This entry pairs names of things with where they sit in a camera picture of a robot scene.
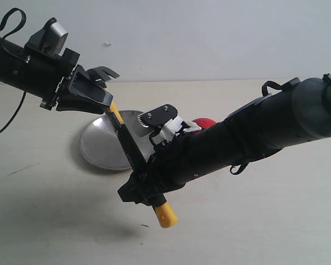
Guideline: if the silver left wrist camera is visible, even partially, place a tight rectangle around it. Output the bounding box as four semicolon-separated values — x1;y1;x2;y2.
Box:
26;18;69;57

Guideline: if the red dome push button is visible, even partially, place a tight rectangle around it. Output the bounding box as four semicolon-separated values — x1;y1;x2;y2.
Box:
193;118;217;133

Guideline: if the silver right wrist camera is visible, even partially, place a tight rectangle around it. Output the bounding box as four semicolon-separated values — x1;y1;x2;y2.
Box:
137;104;202;144

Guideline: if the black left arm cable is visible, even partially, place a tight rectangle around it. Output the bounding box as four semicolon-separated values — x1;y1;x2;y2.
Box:
0;92;27;140

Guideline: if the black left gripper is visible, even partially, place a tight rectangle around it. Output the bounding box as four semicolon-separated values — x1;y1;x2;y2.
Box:
24;46;120;114

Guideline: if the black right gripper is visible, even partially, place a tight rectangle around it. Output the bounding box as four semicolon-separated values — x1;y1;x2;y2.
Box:
118;132;195;206

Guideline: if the round steel plate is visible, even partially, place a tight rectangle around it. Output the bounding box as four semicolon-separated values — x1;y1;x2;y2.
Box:
79;110;154;171

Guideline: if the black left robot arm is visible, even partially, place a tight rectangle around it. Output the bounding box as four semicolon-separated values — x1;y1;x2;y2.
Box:
0;38;119;114

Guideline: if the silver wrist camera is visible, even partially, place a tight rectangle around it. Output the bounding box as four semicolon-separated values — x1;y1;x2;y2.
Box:
137;104;202;144
26;18;69;57

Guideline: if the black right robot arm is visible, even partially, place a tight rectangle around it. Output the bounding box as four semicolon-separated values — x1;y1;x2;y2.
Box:
118;74;331;207

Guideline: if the black yellow claw hammer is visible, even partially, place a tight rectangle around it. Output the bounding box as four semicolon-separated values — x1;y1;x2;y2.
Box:
104;100;178;229

